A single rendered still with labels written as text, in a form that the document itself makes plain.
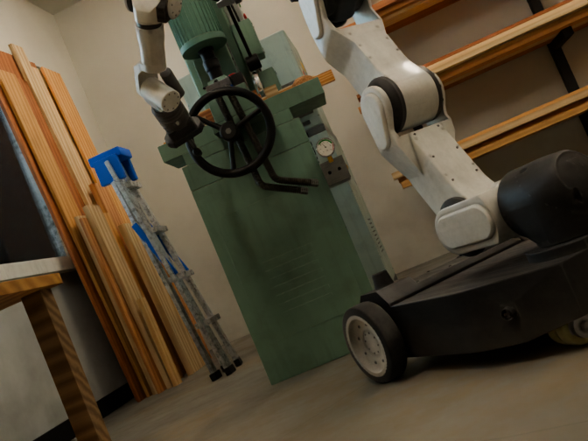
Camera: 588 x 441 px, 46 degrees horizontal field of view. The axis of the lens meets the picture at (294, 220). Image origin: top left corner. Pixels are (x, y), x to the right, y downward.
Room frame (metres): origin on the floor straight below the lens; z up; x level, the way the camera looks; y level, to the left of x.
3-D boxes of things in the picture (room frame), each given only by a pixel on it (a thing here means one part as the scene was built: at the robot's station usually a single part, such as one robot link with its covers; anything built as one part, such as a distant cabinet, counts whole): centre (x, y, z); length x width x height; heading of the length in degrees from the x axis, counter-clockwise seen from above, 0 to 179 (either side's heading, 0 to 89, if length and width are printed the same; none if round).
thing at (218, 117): (2.31, 0.04, 0.91); 0.15 x 0.14 x 0.09; 86
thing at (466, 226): (1.58, -0.42, 0.28); 0.21 x 0.20 x 0.13; 26
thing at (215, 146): (2.44, 0.06, 0.82); 0.40 x 0.21 x 0.04; 86
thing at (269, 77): (2.68, -0.11, 1.02); 0.09 x 0.07 x 0.12; 86
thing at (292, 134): (2.63, 0.05, 0.76); 0.57 x 0.45 x 0.09; 176
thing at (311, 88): (2.39, 0.03, 0.87); 0.61 x 0.30 x 0.06; 86
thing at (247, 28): (2.71, -0.11, 1.23); 0.09 x 0.08 x 0.15; 176
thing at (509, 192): (1.61, -0.41, 0.19); 0.64 x 0.52 x 0.33; 26
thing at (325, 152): (2.28, -0.19, 0.65); 0.06 x 0.04 x 0.08; 86
